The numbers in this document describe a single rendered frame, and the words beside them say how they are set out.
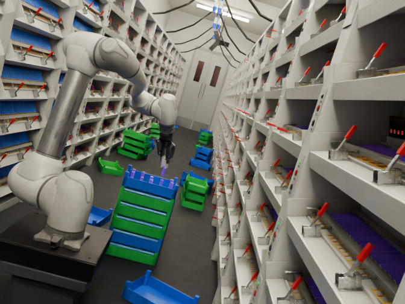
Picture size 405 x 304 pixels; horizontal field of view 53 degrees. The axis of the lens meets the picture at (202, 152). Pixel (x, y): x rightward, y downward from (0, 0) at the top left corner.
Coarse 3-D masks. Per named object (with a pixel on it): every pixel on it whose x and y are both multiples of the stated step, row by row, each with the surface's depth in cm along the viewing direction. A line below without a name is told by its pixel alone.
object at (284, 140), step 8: (272, 120) 178; (280, 120) 178; (288, 120) 178; (296, 120) 178; (304, 120) 178; (272, 128) 178; (272, 136) 178; (280, 136) 157; (288, 136) 150; (304, 136) 118; (280, 144) 157; (288, 144) 140; (296, 144) 127; (296, 152) 127
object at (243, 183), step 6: (240, 174) 253; (246, 174) 252; (252, 174) 252; (240, 180) 250; (246, 180) 250; (252, 180) 238; (240, 186) 233; (246, 186) 233; (240, 192) 219; (246, 192) 210; (240, 198) 219
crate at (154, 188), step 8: (128, 168) 235; (128, 176) 236; (136, 176) 238; (144, 176) 238; (152, 176) 239; (128, 184) 218; (136, 184) 219; (144, 184) 219; (152, 184) 219; (168, 184) 240; (176, 184) 236; (152, 192) 220; (160, 192) 221; (168, 192) 221; (176, 192) 221
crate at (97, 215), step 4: (92, 208) 276; (96, 208) 275; (92, 212) 276; (96, 212) 276; (100, 212) 275; (104, 212) 275; (108, 212) 273; (92, 216) 271; (96, 216) 274; (100, 216) 275; (104, 216) 275; (108, 216) 269; (88, 220) 262; (92, 220) 264; (96, 220) 246; (100, 220) 254; (104, 220) 262; (108, 220) 272; (92, 224) 245; (96, 224) 249; (100, 224) 256
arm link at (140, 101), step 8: (128, 80) 176; (136, 80) 177; (144, 80) 181; (136, 88) 188; (144, 88) 187; (136, 96) 204; (144, 96) 213; (152, 96) 218; (136, 104) 214; (144, 104) 214; (144, 112) 217
